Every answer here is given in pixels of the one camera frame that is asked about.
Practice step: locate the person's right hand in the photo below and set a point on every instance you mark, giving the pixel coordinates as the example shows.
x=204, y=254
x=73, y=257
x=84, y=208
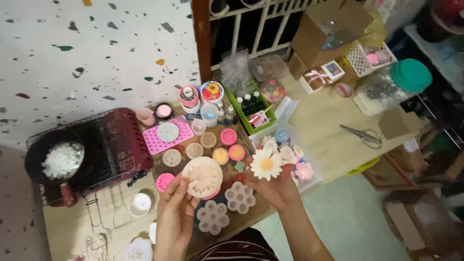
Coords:
x=279, y=194

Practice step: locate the person's left hand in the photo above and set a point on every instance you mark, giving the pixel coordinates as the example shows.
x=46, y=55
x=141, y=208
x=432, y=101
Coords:
x=174, y=212

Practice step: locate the white daisy flower candle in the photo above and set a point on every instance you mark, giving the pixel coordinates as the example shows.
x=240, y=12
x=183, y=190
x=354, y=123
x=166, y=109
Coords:
x=266, y=164

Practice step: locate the round cream silicone flower mold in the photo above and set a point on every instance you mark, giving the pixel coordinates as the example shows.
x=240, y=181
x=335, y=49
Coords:
x=202, y=176

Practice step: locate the small white flat piece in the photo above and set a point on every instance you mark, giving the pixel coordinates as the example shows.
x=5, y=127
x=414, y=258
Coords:
x=153, y=232

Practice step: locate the small pink round mold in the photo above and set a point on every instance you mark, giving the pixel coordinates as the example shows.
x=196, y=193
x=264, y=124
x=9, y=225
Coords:
x=228, y=136
x=164, y=182

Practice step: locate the brown cork work mat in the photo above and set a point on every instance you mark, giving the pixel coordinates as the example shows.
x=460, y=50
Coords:
x=253, y=214

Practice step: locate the pink rose candle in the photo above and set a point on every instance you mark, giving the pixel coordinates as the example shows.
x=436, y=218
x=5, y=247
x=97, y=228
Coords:
x=303, y=171

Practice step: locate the small white cup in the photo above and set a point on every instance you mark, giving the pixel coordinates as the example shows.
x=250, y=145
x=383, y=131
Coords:
x=141, y=203

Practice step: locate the beige flower-shaped multi-cavity mold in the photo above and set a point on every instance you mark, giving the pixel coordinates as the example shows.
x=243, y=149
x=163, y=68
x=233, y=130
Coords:
x=212, y=217
x=240, y=197

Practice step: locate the red flower piece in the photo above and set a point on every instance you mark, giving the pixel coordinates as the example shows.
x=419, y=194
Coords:
x=240, y=178

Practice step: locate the group of white flower candles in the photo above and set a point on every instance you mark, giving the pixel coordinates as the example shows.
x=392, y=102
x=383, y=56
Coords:
x=288, y=152

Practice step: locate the pink mold under cream mold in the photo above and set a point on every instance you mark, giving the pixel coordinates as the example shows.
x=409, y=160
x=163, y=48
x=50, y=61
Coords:
x=213, y=195

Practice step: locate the clear plastic candle container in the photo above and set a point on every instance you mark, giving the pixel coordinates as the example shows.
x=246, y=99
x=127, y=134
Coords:
x=308, y=156

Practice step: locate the small teal flower piece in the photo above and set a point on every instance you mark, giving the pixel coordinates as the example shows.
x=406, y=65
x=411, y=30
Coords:
x=239, y=166

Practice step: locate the white rose candle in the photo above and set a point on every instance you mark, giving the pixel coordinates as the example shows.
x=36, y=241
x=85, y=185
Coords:
x=139, y=251

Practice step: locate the small beige round mold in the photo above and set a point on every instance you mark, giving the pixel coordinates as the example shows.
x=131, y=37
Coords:
x=208, y=140
x=194, y=150
x=171, y=157

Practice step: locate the blue round candle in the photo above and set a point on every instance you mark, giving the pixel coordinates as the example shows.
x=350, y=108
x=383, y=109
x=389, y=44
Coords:
x=281, y=135

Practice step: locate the pink mold with orange wax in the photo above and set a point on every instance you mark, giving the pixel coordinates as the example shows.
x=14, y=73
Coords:
x=236, y=152

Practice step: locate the beige mold with yellow wax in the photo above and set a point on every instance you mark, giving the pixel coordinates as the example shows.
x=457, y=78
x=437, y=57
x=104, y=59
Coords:
x=220, y=156

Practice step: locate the person's striped dark shirt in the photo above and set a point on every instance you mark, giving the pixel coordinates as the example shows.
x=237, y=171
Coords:
x=235, y=250

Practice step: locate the pink rectangular silicone mold tray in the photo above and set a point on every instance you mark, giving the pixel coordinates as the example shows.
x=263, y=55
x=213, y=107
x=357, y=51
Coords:
x=152, y=139

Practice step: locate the red and white card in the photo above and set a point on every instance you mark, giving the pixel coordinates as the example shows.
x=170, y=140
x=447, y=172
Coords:
x=258, y=119

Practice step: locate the light blue round mold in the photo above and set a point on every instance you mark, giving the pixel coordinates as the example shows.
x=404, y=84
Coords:
x=168, y=132

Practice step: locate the maroon portable gas stove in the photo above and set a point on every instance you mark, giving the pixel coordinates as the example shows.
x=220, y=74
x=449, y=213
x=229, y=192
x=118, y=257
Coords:
x=123, y=145

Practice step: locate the white plastic packet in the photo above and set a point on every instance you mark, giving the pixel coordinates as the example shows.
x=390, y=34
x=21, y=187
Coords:
x=288, y=108

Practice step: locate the green plastic basket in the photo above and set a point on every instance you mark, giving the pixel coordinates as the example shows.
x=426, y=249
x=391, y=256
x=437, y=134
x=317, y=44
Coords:
x=239, y=118

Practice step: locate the small translucent pink cup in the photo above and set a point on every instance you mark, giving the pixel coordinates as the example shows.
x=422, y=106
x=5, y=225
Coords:
x=198, y=127

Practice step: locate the yellow-green plastic basin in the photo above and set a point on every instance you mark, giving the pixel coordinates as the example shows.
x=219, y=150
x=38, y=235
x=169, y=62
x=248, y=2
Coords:
x=363, y=166

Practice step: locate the group of small dropper bottles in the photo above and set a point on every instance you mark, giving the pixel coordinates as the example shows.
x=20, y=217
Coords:
x=252, y=103

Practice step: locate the small clear dropper bottle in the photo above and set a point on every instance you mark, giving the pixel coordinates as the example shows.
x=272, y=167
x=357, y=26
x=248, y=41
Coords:
x=230, y=111
x=221, y=115

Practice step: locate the pink plastic cup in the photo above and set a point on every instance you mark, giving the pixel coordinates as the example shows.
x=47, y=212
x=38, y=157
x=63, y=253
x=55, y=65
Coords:
x=146, y=116

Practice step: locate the black jar with pink wax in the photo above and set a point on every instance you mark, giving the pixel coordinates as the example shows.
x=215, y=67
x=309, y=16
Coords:
x=164, y=111

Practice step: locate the metal scissors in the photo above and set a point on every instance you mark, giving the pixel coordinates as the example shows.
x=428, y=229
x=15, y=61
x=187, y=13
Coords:
x=364, y=136

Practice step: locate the translucent measuring cup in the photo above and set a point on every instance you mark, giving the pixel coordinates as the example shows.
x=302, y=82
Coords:
x=209, y=115

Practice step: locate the round clear container of flowers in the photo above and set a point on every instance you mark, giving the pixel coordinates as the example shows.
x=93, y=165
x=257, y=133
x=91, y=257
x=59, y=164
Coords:
x=272, y=90

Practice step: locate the pink and white candle cup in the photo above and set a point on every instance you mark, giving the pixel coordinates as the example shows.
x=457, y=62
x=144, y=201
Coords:
x=189, y=97

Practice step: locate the gift box with pink ribbon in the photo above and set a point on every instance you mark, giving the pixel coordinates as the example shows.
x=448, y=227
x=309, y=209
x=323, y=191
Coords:
x=314, y=81

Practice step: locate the small round jar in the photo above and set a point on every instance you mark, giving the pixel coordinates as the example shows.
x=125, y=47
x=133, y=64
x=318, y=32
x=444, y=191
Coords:
x=343, y=90

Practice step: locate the white wax flakes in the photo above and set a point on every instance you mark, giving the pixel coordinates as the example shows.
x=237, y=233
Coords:
x=62, y=161

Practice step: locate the white bowl of colourful flowers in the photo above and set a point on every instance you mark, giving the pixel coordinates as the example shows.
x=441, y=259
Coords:
x=211, y=91

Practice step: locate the clear plastic lidded box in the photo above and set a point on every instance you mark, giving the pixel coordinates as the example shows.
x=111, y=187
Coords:
x=267, y=67

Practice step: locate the clear plastic bags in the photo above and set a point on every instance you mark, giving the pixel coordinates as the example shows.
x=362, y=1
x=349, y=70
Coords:
x=235, y=70

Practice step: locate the small white picture box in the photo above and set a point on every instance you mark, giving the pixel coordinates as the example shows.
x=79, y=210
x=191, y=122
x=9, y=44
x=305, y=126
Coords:
x=332, y=70

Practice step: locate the small cardboard box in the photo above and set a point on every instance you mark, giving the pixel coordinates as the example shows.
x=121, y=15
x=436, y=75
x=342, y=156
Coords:
x=398, y=124

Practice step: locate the heap of cartons on floor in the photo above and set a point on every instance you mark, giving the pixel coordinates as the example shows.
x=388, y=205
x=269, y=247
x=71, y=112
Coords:
x=424, y=203

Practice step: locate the large jar with green lid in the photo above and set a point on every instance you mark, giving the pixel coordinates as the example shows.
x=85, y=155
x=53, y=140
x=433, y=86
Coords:
x=391, y=87

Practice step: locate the white lattice basket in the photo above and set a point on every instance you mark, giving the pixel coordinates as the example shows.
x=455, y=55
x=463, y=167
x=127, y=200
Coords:
x=362, y=61

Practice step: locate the large cardboard box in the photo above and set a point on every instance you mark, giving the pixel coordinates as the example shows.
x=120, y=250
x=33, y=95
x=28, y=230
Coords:
x=319, y=36

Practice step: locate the white window grille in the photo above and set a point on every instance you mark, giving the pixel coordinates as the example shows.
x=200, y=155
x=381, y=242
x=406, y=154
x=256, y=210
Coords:
x=261, y=25

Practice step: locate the shelf with stored items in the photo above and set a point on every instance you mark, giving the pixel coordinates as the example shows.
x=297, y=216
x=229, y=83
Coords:
x=438, y=40

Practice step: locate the brown wooden post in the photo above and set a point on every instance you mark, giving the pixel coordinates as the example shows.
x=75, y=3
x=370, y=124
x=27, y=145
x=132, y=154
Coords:
x=202, y=40

